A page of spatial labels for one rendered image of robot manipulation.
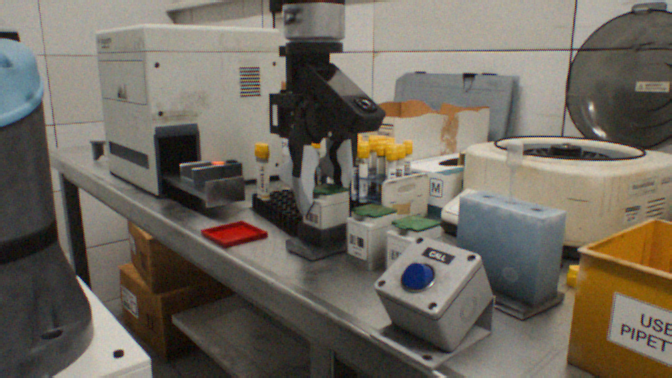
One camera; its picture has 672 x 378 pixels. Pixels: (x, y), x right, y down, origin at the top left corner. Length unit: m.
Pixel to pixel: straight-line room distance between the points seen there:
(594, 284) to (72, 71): 2.05
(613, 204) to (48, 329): 0.60
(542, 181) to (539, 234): 0.19
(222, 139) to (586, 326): 0.73
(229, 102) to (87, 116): 1.33
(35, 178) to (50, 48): 1.84
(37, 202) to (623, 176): 0.60
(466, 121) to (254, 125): 0.41
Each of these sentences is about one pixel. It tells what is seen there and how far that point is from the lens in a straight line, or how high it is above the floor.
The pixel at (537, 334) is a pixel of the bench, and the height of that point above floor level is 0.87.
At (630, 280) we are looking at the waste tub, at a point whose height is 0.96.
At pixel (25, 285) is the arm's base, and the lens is 0.41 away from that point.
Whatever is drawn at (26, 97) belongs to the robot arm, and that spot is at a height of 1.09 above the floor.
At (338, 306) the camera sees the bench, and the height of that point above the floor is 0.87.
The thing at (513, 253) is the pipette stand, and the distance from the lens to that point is 0.53.
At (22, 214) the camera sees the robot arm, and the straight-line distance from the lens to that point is 0.40.
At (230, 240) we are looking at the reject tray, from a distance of 0.71.
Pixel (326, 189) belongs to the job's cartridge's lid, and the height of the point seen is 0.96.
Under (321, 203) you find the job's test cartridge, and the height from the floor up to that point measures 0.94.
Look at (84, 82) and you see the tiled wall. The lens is 2.26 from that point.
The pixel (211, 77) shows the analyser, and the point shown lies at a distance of 0.98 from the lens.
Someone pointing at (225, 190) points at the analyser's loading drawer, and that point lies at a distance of 0.82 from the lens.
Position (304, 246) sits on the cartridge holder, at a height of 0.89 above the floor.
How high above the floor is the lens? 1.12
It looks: 14 degrees down
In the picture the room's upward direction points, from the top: straight up
